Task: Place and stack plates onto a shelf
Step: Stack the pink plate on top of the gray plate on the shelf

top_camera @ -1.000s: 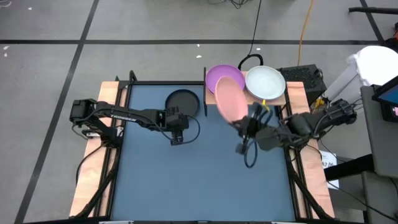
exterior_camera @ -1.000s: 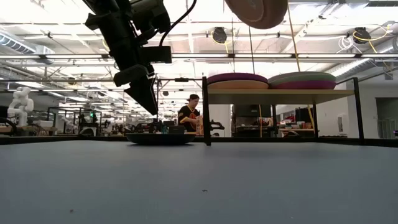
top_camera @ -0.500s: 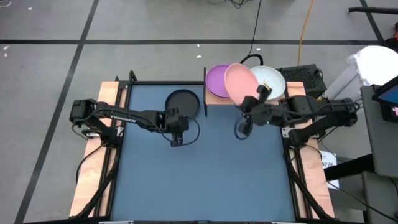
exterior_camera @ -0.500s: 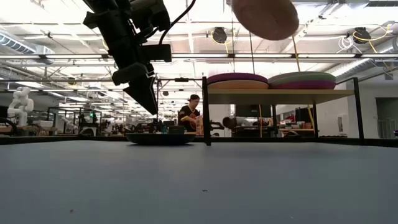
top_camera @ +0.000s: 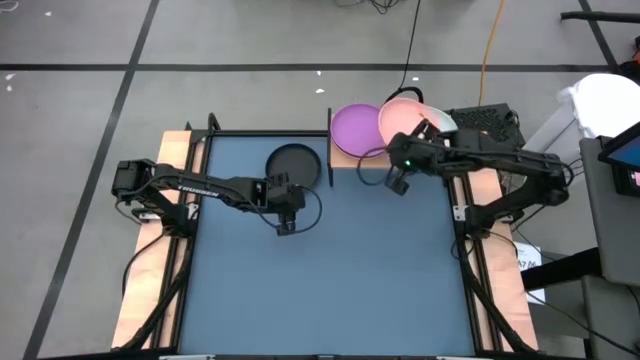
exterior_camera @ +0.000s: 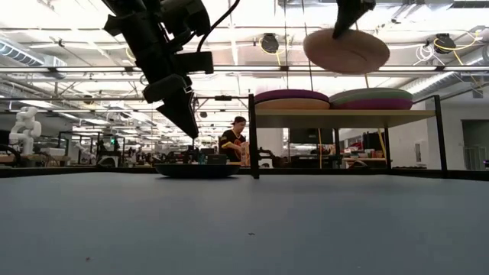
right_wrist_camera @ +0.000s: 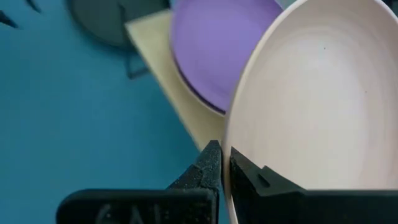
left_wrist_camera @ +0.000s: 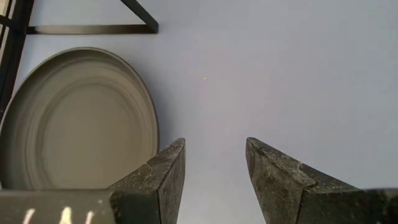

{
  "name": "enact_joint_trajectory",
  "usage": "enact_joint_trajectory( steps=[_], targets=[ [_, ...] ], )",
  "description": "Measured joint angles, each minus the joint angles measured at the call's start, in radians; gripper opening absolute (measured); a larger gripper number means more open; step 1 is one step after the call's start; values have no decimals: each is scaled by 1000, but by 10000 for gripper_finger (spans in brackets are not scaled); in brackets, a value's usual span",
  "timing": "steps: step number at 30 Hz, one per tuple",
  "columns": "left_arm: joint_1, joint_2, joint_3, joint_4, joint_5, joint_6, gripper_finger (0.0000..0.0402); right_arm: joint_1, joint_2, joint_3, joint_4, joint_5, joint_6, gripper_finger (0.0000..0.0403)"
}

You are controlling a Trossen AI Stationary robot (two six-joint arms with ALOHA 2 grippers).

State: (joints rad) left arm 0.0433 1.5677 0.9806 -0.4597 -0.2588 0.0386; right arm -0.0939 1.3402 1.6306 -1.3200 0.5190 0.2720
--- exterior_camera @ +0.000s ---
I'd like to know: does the wooden shelf with black legs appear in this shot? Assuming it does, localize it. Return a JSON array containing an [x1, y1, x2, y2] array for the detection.
[[248, 93, 449, 180]]

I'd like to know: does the sage green plate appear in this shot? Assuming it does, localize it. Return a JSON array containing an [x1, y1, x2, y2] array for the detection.
[[328, 87, 414, 105]]

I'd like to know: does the black workstation frame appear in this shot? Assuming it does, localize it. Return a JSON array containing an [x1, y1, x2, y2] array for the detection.
[[196, 94, 251, 161]]

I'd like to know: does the black camera cable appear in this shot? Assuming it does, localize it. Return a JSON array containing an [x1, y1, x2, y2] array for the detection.
[[196, 0, 241, 53]]

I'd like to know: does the person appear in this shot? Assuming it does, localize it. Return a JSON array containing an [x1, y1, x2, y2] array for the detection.
[[218, 115, 250, 163]]

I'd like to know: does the white pillar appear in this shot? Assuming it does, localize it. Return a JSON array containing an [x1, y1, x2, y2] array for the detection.
[[254, 78, 284, 160]]

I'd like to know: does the silver ceiling air duct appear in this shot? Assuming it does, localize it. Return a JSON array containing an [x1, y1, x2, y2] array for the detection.
[[0, 40, 68, 80]]

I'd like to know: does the black monitor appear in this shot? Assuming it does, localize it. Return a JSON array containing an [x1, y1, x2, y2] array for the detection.
[[289, 128, 335, 145]]

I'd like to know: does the purple plate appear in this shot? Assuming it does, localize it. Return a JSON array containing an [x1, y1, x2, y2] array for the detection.
[[254, 89, 331, 105], [335, 98, 414, 112]]

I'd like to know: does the small dark bowl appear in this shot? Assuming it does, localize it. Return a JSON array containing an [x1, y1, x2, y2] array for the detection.
[[154, 163, 241, 180]]

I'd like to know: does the pinkish brown plate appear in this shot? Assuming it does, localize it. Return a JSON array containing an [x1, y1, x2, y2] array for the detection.
[[303, 27, 391, 76]]

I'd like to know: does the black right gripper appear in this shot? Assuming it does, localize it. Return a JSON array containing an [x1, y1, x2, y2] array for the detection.
[[332, 0, 377, 40]]

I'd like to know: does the black robot station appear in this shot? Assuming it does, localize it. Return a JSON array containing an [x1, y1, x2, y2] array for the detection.
[[57, 131, 127, 164]]

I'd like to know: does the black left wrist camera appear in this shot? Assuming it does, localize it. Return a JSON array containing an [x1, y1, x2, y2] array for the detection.
[[175, 51, 215, 76]]

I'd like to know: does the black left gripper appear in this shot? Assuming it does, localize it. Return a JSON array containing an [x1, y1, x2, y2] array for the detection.
[[102, 9, 200, 141]]

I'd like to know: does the black ceiling reel yellow cable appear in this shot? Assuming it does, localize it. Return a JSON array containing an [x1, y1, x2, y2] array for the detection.
[[258, 33, 292, 66], [431, 32, 483, 66]]

